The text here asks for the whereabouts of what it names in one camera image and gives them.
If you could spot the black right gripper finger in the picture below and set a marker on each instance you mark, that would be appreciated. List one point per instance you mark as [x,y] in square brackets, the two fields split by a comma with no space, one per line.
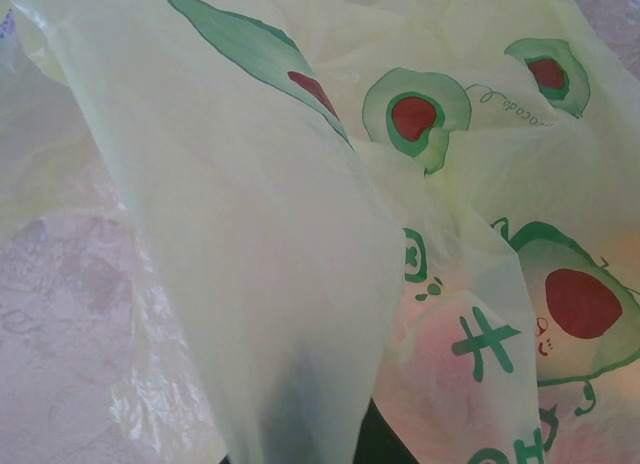
[380,441]

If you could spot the yellow avocado print plastic bag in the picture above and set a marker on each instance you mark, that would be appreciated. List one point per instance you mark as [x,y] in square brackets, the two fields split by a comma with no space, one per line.
[250,234]

